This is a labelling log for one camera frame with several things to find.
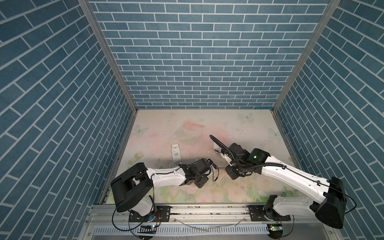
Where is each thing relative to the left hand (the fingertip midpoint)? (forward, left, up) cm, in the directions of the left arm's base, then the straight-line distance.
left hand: (203, 179), depth 86 cm
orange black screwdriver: (-3, -9, +20) cm, 22 cm away
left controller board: (-23, +28, -3) cm, 36 cm away
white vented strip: (-24, -5, -1) cm, 25 cm away
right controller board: (-25, -35, -3) cm, 43 cm away
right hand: (0, -12, +12) cm, 17 cm away
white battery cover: (+5, -4, +29) cm, 30 cm away
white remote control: (+15, +17, +1) cm, 23 cm away
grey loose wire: (-23, -3, 0) cm, 23 cm away
